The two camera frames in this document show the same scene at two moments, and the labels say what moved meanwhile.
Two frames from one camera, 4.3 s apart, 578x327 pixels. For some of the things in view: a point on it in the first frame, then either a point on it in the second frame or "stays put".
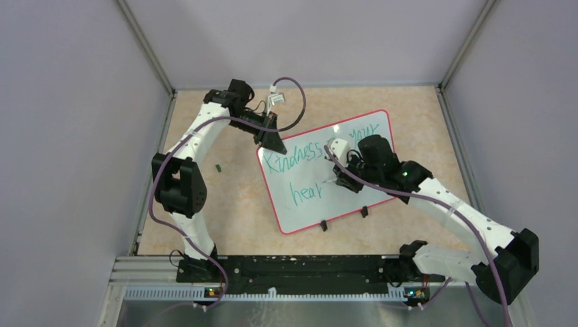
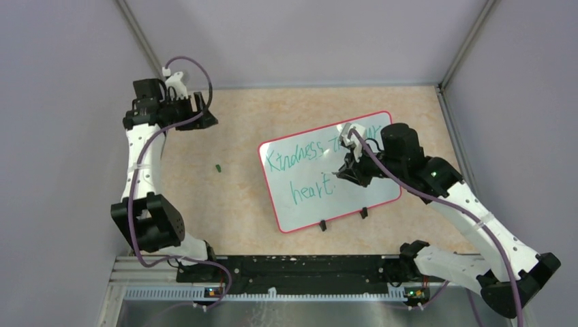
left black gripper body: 263,120 -> 179,110
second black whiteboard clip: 364,212 stays put
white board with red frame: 300,184 stays put
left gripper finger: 272,140 -> 206,120
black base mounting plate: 310,271 stays put
